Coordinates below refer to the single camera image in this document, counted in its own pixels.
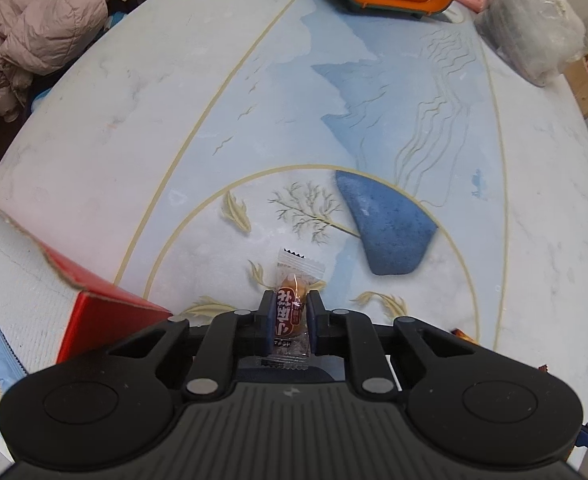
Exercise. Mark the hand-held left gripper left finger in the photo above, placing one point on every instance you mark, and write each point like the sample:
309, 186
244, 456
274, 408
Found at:
269, 316

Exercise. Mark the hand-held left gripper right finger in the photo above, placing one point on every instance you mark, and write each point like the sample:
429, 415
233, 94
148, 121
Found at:
311, 321

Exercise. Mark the sausage snack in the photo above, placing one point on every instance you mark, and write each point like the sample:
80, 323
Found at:
292, 305

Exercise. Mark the red cardboard box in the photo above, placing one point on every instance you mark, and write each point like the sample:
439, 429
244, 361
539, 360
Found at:
103, 320

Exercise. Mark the small white round object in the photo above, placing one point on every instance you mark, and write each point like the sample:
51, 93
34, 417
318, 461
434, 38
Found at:
454, 12

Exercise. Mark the clear plastic bag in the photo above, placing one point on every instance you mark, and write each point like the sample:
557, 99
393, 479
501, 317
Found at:
529, 20

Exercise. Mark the pink down jacket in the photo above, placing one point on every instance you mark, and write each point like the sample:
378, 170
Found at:
48, 15

